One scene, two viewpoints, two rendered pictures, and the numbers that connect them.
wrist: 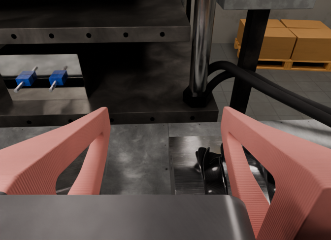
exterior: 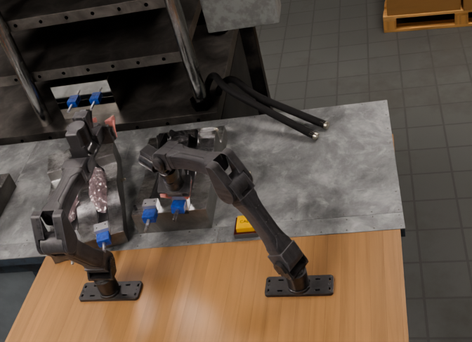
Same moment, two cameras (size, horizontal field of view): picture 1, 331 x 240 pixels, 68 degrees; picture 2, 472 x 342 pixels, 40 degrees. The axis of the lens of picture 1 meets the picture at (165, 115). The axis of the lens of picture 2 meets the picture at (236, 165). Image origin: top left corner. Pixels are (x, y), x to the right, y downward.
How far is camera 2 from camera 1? 2.01 m
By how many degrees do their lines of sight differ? 14
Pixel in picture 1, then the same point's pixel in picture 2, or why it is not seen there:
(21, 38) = (68, 74)
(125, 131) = (142, 133)
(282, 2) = (252, 22)
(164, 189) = not seen: hidden behind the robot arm
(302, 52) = not seen: outside the picture
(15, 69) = (65, 95)
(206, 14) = (183, 47)
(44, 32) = (82, 67)
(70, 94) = (106, 109)
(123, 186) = (134, 163)
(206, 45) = (191, 66)
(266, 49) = not seen: outside the picture
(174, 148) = not seen: hidden behind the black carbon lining
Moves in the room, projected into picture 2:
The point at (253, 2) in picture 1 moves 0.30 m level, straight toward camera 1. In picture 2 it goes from (230, 25) to (194, 64)
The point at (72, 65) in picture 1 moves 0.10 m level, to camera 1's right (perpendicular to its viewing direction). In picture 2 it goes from (104, 88) to (125, 86)
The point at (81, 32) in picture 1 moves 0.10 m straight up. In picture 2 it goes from (107, 64) to (99, 44)
